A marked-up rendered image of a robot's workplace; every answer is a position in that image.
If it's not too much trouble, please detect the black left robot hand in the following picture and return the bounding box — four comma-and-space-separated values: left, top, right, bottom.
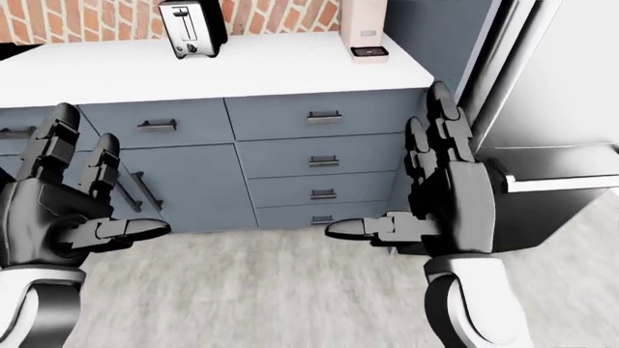
0, 101, 172, 272

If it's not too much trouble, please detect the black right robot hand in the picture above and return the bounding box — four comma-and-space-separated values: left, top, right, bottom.
324, 80, 499, 259

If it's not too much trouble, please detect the stainless steel refrigerator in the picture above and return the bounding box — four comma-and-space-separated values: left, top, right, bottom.
396, 0, 619, 255

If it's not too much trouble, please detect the blue-grey tall side panel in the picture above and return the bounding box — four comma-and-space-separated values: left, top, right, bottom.
384, 0, 502, 96

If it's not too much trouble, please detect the blue-grey base cabinet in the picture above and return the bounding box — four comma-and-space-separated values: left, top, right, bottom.
0, 86, 434, 235

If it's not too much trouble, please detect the beige coffee machine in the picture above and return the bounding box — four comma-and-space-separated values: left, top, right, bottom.
339, 0, 391, 65

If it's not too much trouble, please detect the white countertop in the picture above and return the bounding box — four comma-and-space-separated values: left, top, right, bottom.
0, 29, 436, 109

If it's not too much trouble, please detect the silver black toaster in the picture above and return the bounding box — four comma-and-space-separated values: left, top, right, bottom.
158, 0, 229, 61

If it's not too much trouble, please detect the black cabinet door handle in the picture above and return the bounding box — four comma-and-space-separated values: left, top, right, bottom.
130, 171, 164, 212
114, 175, 145, 215

